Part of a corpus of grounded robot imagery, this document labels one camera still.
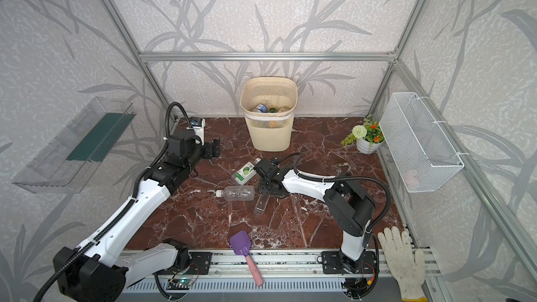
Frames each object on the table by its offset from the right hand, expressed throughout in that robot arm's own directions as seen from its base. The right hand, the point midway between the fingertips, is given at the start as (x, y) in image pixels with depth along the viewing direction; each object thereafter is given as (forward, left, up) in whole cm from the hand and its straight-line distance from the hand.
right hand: (265, 181), depth 90 cm
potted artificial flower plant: (+19, -48, +7) cm, 52 cm away
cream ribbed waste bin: (+22, -2, +7) cm, 23 cm away
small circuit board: (-36, +28, -4) cm, 46 cm away
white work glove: (-32, -52, -3) cm, 61 cm away
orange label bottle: (+20, -3, +15) cm, 26 cm away
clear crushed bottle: (-6, +11, +2) cm, 13 cm away
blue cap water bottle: (+33, +2, +13) cm, 36 cm away
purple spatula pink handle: (-24, +8, -4) cm, 26 cm away
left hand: (+9, +19, +24) cm, 32 cm away
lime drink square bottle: (+5, +9, 0) cm, 10 cm away
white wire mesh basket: (-6, -50, +31) cm, 59 cm away
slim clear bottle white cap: (-10, +1, 0) cm, 10 cm away
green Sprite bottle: (+35, -2, +9) cm, 36 cm away
